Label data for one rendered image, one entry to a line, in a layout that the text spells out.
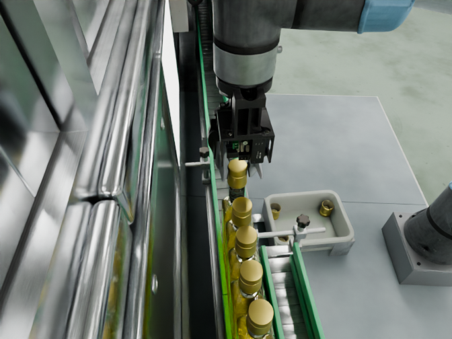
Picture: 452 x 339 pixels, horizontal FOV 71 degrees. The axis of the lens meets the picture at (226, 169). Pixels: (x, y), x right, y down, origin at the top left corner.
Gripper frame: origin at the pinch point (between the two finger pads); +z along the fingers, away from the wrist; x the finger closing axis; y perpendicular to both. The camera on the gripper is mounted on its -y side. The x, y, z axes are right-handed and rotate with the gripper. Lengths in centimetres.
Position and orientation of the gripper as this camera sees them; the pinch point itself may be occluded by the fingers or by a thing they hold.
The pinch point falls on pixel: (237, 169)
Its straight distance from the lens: 55.8
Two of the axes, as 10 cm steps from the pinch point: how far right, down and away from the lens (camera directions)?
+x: 9.9, -0.8, 0.7
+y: 1.1, 7.4, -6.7
